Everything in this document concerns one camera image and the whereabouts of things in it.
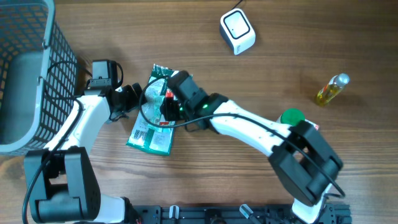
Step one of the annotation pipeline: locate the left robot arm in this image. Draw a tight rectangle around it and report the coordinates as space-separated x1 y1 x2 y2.
21 59 143 223

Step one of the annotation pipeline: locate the orange tissue pack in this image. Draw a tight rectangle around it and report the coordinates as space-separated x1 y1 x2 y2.
305 119 319 130

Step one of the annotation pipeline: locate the green lid white jar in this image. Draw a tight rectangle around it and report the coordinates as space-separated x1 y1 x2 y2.
276 108 305 126

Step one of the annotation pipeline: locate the yellow dish soap bottle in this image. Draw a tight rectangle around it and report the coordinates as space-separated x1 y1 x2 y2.
315 73 350 106

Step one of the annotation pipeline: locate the grey plastic shopping basket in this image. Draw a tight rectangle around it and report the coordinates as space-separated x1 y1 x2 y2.
1 1 78 156

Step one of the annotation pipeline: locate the white barcode scanner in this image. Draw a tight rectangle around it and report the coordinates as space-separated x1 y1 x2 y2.
219 8 256 55

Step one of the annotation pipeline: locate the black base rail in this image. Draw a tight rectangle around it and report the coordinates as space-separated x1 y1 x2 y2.
134 203 353 224

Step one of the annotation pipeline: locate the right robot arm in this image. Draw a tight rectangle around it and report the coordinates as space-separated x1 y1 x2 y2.
160 70 345 223

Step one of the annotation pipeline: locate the green plastic packet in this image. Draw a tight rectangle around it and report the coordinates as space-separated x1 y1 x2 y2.
126 79 175 156

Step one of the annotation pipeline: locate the red sachet stick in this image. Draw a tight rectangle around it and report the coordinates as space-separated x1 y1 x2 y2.
160 90 174 126

